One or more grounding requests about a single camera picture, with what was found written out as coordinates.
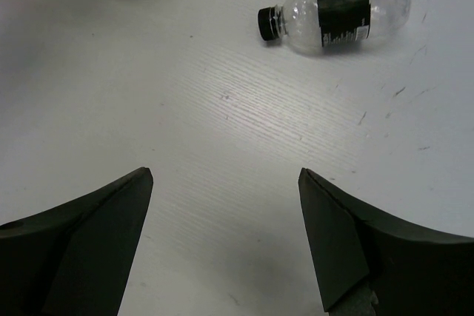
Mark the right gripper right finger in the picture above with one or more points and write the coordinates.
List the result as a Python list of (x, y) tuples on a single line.
[(369, 262)]

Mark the clear bottle black label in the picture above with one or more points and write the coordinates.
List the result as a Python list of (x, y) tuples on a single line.
[(311, 27)]

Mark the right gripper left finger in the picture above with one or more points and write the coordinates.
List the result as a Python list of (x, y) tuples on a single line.
[(75, 259)]

